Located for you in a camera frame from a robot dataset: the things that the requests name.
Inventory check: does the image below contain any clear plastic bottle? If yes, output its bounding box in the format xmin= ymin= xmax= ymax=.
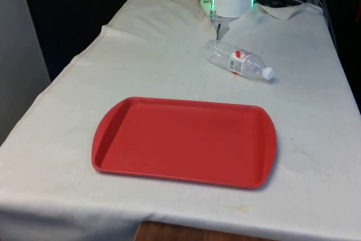
xmin=205 ymin=39 xmax=276 ymax=81

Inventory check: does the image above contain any red tray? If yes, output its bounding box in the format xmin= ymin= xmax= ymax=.
xmin=90 ymin=96 xmax=279 ymax=191

